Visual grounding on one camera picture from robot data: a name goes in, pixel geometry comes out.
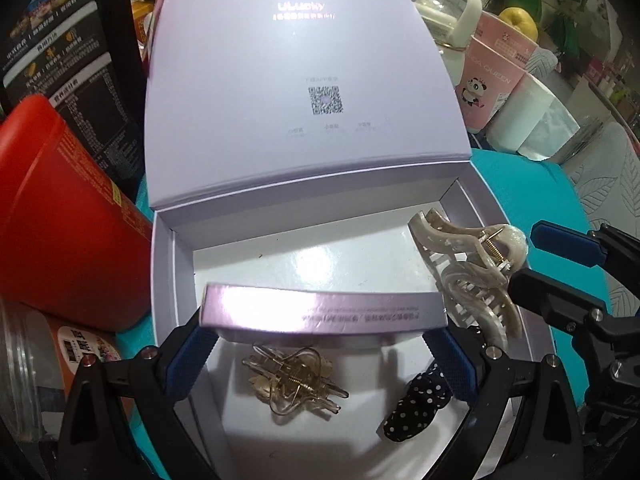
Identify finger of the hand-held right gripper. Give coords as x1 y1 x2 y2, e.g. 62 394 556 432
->
507 266 623 346
530 220 640 273

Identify red orange carton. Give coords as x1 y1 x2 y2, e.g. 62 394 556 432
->
131 0 173 76

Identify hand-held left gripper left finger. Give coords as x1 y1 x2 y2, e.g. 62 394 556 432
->
60 321 221 480

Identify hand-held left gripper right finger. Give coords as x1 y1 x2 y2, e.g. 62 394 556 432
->
422 327 583 480

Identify black printed pouch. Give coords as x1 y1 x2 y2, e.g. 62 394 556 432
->
0 0 151 201

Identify red canister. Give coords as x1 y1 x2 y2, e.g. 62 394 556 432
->
0 94 155 333

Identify black polka dot scrunchie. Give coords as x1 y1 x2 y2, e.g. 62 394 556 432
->
375 327 487 443

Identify yellow apple in cup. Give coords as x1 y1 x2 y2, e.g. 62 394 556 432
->
499 6 538 41

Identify cream hair claw clip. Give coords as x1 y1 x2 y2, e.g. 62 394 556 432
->
407 209 530 351

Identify lavender gift box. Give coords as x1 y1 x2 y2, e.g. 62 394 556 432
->
144 0 556 480

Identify white glass handle bottle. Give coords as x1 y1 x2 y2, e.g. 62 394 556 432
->
410 0 483 86

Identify clear jar reddish contents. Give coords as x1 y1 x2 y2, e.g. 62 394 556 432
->
0 300 136 441

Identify pink panda cup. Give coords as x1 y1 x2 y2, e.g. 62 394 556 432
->
452 35 526 133

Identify shelf of small bottles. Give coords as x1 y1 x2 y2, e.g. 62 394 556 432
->
570 55 640 111

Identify lavender slim box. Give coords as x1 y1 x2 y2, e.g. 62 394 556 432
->
199 282 450 343

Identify leaf print grey cushion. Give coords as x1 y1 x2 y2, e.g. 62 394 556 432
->
562 122 640 321

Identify white paper roll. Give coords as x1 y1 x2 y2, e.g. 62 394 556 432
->
487 72 581 163

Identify clear gold hair claw clip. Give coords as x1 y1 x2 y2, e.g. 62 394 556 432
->
241 345 349 417

